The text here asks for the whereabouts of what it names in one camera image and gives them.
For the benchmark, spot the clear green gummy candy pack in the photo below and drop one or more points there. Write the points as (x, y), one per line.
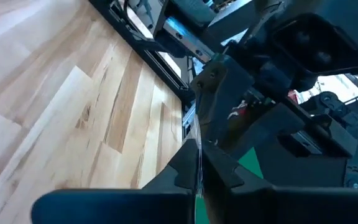
(201, 209)

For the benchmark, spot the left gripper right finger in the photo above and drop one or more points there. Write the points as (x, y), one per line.
(291, 208)

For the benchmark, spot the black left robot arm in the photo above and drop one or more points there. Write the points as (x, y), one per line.
(259, 71)

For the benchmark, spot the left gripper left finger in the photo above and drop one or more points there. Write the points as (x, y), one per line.
(120, 208)

